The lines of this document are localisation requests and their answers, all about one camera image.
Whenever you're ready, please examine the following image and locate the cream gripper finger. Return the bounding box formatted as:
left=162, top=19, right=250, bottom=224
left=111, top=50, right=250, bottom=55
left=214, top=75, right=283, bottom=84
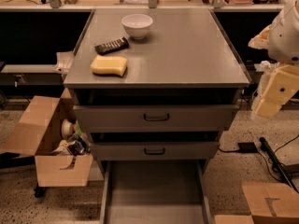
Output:
left=254, top=64, right=299, bottom=119

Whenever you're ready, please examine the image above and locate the yellow sponge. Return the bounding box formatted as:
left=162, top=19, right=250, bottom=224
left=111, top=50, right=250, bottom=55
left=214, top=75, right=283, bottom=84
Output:
left=91, top=55, right=127, bottom=77

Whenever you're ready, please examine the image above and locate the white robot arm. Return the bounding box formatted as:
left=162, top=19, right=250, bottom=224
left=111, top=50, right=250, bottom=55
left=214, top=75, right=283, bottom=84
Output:
left=249, top=0, right=299, bottom=119

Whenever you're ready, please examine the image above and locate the grey drawer cabinet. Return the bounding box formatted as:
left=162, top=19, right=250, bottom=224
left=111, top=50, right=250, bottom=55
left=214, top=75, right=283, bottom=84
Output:
left=63, top=7, right=252, bottom=172

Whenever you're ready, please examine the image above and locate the open bottom grey drawer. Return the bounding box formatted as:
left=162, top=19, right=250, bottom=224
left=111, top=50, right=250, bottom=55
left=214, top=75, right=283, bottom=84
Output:
left=99, top=161, right=213, bottom=224

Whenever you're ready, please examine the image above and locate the middle grey drawer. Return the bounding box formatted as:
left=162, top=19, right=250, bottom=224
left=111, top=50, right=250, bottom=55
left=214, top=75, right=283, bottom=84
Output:
left=90, top=142, right=219, bottom=161

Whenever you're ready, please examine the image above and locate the top grey drawer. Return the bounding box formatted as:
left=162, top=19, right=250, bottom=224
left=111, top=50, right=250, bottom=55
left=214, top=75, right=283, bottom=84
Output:
left=74, top=105, right=238, bottom=133

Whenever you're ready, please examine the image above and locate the black power adapter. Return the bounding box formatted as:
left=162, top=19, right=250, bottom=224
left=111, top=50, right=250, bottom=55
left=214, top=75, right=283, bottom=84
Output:
left=238, top=142, right=258, bottom=153

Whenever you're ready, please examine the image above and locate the black rod on floor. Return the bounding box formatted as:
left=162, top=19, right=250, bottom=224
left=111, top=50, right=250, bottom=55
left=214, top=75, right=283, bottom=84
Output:
left=259, top=137, right=299, bottom=192

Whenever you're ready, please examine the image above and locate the cardboard box bottom right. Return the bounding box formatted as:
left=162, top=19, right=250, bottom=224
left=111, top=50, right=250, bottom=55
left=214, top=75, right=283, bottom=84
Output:
left=214, top=181, right=299, bottom=224

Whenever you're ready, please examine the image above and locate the white bowl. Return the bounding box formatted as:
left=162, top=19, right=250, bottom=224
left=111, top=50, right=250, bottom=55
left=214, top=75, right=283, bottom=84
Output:
left=121, top=14, right=153, bottom=39

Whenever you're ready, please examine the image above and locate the dark snack bar wrapper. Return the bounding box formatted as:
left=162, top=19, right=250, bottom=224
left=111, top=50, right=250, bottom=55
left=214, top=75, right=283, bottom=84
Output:
left=94, top=37, right=129, bottom=55

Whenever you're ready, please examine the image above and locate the open cardboard box with items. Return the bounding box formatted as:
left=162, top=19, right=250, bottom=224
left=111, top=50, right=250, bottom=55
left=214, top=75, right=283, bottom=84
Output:
left=3, top=91, right=93, bottom=187

